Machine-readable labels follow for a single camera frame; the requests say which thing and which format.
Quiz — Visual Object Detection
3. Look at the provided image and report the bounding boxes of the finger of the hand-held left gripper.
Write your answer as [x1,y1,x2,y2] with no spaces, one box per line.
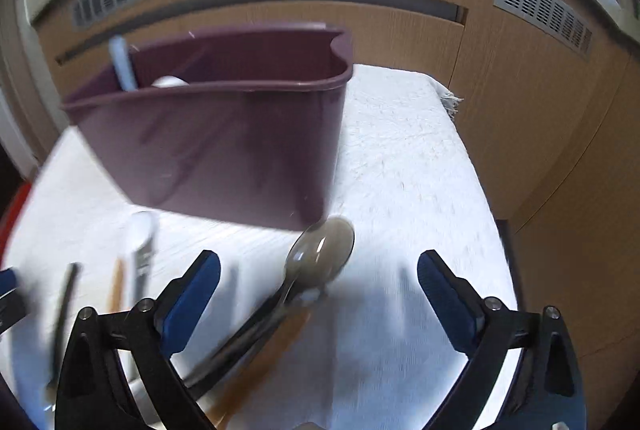
[0,267,26,336]

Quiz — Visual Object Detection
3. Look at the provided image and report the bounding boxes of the short grey vent grille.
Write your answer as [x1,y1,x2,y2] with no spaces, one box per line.
[494,0,595,60]

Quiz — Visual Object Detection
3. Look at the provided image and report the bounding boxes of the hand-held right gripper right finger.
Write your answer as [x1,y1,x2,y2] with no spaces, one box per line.
[416,250,587,430]

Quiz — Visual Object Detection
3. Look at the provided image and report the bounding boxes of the purple plastic utensil holder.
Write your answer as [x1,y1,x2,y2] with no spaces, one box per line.
[60,24,355,231]

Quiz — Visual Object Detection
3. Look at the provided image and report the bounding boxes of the white textured cloth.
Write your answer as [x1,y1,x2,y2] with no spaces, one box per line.
[10,64,521,430]

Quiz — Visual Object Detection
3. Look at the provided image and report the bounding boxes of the metal spoon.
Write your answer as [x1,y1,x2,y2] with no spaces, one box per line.
[185,216,357,391]

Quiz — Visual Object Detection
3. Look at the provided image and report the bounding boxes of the white plastic spoon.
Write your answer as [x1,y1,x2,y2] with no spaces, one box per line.
[109,36,139,91]
[122,211,162,311]

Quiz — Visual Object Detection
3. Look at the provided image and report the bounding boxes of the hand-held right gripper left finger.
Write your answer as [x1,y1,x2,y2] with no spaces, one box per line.
[54,250,222,430]

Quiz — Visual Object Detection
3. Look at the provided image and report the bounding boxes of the red plastic object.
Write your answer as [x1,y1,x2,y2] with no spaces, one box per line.
[0,187,33,241]

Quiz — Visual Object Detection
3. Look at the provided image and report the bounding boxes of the black chopstick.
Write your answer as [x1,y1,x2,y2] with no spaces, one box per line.
[47,262,81,403]

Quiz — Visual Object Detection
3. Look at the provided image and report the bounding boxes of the wooden chopstick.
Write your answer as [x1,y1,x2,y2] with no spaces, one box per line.
[210,310,311,426]
[109,260,125,313]

